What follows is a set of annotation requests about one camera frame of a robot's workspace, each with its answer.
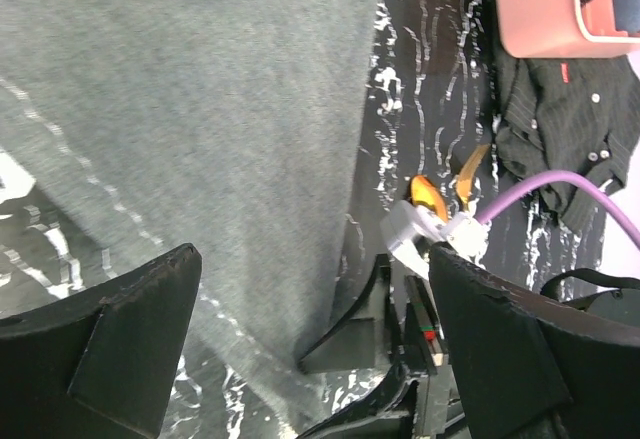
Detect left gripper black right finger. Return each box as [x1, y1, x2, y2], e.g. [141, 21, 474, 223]
[429, 243, 639, 438]

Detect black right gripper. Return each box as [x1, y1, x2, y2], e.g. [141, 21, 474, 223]
[298, 254, 466, 439]

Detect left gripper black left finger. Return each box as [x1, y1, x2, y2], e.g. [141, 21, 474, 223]
[1, 244, 202, 438]

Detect gold spoon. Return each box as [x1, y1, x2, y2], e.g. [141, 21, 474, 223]
[409, 175, 449, 222]

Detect gold fork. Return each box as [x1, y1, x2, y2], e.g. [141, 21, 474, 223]
[455, 144, 491, 212]

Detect grey cloth napkin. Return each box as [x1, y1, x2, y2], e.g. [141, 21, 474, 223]
[1, 0, 378, 425]

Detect dark striped button shirt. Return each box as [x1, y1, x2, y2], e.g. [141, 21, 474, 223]
[492, 53, 640, 233]

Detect pink divided organizer box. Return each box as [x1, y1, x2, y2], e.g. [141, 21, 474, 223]
[495, 0, 639, 58]

